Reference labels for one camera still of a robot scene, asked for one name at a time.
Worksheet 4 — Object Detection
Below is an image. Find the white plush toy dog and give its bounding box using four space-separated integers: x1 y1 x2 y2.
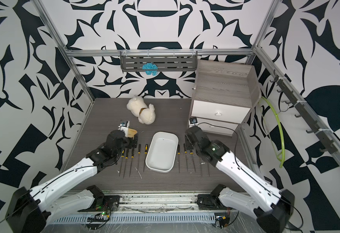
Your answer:
126 96 156 125

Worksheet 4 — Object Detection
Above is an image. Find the white plastic storage tray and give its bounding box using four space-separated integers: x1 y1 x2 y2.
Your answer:
145 132 179 173

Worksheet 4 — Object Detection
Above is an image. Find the teal crumpled cloth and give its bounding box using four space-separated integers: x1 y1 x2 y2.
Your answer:
142 63 158 76

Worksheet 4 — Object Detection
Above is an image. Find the grey wooden drawer cabinet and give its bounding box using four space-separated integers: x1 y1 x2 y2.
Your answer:
189 60 261 136

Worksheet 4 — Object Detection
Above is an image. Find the yellow black file tool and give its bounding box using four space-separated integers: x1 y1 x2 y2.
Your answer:
143 144 149 172
123 149 130 179
136 144 141 170
129 148 135 177

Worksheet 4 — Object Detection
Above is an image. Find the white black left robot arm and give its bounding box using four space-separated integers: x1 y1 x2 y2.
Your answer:
6 128 138 233

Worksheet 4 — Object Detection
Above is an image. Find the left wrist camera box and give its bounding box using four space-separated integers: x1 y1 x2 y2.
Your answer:
118 121 130 137

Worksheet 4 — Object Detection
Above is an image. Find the grey slotted wall shelf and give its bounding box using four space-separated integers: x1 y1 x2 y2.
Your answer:
120 52 198 72

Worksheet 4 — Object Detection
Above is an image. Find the grey wall hook rail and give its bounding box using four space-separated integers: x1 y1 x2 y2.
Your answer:
272 70 340 154

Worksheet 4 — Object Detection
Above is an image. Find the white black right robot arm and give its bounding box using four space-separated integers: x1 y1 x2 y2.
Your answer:
185 126 295 233

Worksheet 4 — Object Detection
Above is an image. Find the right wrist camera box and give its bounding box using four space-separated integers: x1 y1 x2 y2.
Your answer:
189 117 199 128

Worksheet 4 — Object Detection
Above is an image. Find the green hose loop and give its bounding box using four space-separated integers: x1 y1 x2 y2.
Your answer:
260 97 285 169

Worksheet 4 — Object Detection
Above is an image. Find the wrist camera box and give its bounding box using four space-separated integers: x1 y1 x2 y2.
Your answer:
118 121 130 137
189 117 199 128

